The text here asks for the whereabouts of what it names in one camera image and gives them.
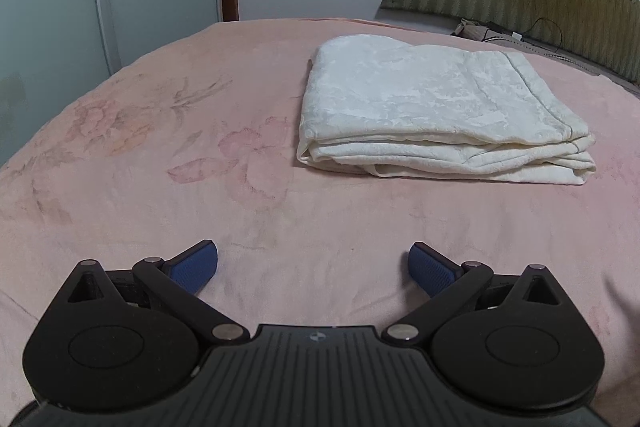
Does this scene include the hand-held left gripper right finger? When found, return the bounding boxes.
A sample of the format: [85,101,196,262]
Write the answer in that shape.
[381,242,564,349]

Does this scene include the pale glass wardrobe door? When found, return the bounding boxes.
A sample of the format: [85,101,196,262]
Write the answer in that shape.
[0,0,222,170]

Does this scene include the pink floral blanket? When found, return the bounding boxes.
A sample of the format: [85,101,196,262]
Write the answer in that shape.
[0,17,640,415]

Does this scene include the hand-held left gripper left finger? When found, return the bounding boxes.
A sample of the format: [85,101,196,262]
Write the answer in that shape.
[64,239,251,349]

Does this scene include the patterned crumpled cloth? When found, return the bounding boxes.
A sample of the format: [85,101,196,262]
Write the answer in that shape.
[451,19,503,42]

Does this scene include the white pants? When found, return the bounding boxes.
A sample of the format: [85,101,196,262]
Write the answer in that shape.
[296,34,598,186]

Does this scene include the black cable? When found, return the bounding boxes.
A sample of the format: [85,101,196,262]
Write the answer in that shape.
[520,17,567,54]

